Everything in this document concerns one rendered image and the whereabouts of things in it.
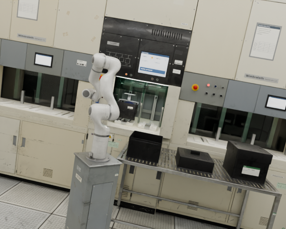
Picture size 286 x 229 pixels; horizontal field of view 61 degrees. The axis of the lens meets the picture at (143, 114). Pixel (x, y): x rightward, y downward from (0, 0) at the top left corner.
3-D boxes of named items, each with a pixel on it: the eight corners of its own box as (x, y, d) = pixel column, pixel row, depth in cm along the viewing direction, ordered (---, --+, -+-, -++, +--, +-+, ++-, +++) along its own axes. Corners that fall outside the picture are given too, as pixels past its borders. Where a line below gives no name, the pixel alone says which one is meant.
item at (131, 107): (113, 119, 276) (117, 92, 271) (117, 117, 296) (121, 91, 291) (134, 124, 274) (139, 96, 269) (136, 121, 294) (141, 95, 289)
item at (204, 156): (177, 167, 199) (180, 152, 197) (175, 156, 228) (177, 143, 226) (213, 175, 198) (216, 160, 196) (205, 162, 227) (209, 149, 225)
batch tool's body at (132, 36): (75, 199, 267) (102, 15, 237) (100, 168, 360) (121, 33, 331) (154, 217, 259) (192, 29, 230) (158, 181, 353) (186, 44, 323)
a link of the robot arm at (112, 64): (95, 120, 186) (115, 121, 194) (101, 118, 175) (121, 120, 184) (98, 57, 192) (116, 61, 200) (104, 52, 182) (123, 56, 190)
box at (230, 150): (231, 178, 198) (238, 148, 194) (221, 165, 226) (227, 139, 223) (265, 184, 198) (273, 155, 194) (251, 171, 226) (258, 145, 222)
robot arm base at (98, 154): (92, 163, 176) (96, 139, 173) (81, 154, 190) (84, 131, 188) (114, 161, 188) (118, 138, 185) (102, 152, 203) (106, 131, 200)
